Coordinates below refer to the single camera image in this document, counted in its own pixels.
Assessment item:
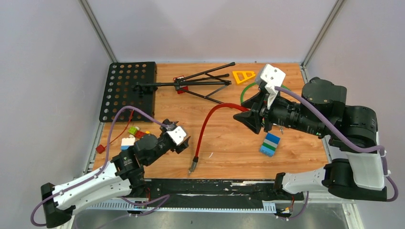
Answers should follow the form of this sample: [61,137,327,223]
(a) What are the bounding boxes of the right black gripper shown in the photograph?
[233,87,325,135]

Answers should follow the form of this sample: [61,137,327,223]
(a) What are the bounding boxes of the silver keys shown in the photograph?
[277,125,284,135]

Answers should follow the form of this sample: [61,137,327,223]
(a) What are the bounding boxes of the red cable lock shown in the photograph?
[188,103,249,178]

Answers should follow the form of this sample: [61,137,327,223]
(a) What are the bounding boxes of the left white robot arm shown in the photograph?
[41,119,190,228]

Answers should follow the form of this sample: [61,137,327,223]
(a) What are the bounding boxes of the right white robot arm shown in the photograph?
[234,77,388,202]

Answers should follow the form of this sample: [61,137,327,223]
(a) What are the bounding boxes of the red yellow toy brick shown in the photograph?
[134,130,150,139]

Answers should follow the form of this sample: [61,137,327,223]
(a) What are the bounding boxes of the green toy brick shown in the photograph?
[128,126,140,136]

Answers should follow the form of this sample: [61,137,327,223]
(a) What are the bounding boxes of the yellow plastic triangle piece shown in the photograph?
[232,71,256,85]

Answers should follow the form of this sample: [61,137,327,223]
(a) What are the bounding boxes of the blue green white brick stack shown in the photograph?
[259,133,280,157]

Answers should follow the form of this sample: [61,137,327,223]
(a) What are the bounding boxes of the red label card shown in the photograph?
[173,75,189,94]

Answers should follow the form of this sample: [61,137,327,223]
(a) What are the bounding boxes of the black perforated music stand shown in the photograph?
[99,62,235,123]

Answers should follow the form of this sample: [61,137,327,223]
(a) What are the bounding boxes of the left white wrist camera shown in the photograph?
[167,126,187,146]

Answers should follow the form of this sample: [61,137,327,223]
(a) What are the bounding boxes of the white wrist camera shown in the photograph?
[167,126,187,146]
[255,64,286,109]

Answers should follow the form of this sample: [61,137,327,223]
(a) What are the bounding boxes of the green cable lock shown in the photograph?
[240,83,290,105]

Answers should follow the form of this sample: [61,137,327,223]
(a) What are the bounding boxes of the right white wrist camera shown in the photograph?
[255,64,286,109]

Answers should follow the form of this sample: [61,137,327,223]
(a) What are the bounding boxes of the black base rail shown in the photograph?
[128,179,304,209]

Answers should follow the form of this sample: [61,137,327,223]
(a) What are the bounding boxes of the red tag with cord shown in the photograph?
[95,109,135,155]

